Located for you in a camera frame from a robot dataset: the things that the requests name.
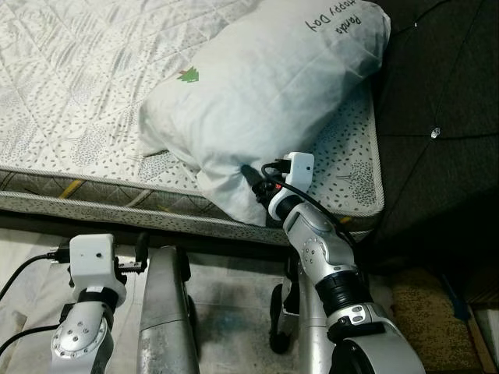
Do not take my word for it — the blue plastic stick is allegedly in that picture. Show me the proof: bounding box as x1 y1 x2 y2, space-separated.
439 274 472 322

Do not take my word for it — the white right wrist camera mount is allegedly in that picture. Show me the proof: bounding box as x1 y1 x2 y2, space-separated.
267 152 316 221

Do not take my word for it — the white quilted patterned mattress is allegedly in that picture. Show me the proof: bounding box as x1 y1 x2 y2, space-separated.
0 0 387 235

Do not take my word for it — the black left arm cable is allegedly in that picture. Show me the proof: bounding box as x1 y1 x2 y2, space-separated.
0 248 73 355

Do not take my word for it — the brown doormat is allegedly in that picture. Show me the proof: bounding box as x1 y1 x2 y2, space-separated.
390 269 488 374

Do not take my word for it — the silver robot leg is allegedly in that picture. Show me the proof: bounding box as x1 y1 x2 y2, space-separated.
137 245 202 374
269 257 344 374

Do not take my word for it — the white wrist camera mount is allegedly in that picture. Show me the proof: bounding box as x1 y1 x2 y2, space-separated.
69 234 127 306
267 152 316 221

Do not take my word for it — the dark grey tufted headboard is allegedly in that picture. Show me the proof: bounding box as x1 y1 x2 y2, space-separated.
355 0 499 270

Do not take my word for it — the silver right robot leg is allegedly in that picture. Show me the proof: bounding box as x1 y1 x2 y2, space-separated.
269 257 344 374

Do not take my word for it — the white pillow tree print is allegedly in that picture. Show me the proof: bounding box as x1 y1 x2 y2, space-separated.
139 0 392 227

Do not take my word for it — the dark bed frame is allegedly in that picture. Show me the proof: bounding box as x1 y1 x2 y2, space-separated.
0 206 375 270

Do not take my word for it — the silver left robot leg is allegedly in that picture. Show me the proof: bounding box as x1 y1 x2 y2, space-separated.
137 245 202 374

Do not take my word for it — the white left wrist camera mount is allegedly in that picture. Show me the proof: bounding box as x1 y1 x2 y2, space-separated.
69 234 127 306

